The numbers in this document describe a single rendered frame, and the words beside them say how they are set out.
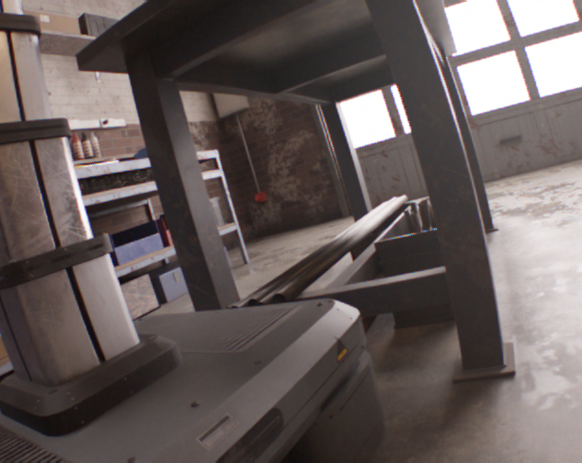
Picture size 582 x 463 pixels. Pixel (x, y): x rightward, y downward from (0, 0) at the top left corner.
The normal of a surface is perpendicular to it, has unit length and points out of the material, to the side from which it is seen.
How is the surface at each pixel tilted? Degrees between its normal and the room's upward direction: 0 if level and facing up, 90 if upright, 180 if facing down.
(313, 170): 90
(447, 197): 90
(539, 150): 90
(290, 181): 90
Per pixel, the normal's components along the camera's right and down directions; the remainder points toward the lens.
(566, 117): -0.45, 0.20
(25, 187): 0.81, -0.19
